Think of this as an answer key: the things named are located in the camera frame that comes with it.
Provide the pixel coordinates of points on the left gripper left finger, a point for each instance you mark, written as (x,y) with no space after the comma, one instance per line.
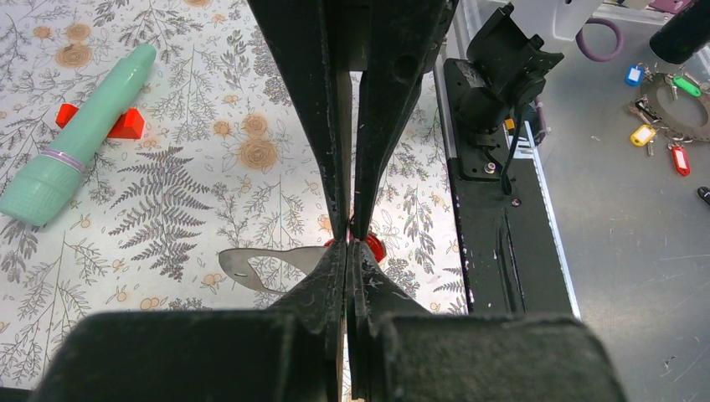
(291,351)

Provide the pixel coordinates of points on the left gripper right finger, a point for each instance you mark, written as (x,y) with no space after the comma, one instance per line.
(398,351)

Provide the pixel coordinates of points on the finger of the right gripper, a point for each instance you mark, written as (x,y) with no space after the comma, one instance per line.
(404,38)
(306,45)

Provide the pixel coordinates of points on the keyring with coloured key tags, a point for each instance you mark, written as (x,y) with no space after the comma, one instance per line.
(269,271)

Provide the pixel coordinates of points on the key with red tag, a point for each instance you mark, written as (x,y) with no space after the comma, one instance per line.
(372,243)

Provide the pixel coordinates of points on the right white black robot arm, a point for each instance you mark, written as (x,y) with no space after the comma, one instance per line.
(354,72)

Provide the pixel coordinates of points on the spare keyring with tags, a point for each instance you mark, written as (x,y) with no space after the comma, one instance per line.
(656,119)

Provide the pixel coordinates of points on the floral patterned table mat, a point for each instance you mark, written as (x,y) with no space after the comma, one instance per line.
(223,163)

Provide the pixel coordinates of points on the red plastic block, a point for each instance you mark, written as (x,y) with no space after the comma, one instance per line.
(129,126)

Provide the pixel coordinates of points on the black cylindrical bottle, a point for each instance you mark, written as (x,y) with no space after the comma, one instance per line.
(683,35)

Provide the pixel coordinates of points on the mint green flashlight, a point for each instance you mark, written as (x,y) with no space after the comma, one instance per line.
(41,189)

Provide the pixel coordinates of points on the spare key with black fob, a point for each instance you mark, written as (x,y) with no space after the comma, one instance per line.
(704,194)

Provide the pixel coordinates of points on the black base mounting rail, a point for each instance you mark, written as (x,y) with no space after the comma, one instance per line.
(511,254)

